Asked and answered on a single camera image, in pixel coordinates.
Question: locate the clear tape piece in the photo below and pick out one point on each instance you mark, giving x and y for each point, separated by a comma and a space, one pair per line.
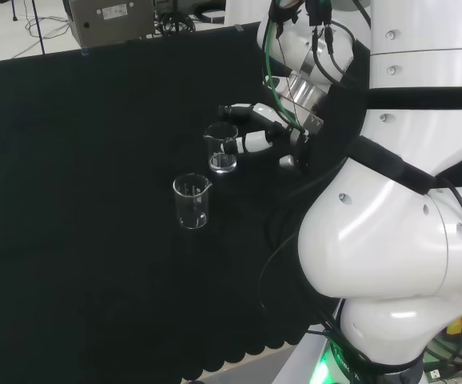
238, 27
84, 51

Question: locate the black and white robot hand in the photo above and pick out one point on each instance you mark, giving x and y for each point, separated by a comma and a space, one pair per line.
295, 148

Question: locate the clear glass beaker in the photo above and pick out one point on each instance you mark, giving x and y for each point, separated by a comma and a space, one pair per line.
193, 220
223, 165

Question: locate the blue pole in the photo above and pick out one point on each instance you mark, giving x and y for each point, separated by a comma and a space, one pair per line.
38, 28

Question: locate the black tripod leg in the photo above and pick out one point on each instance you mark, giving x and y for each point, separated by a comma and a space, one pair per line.
14, 12

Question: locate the black cloth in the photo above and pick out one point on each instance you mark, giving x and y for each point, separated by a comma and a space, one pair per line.
75, 200

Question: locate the grey metal box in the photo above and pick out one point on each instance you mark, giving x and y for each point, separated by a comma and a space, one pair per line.
111, 20

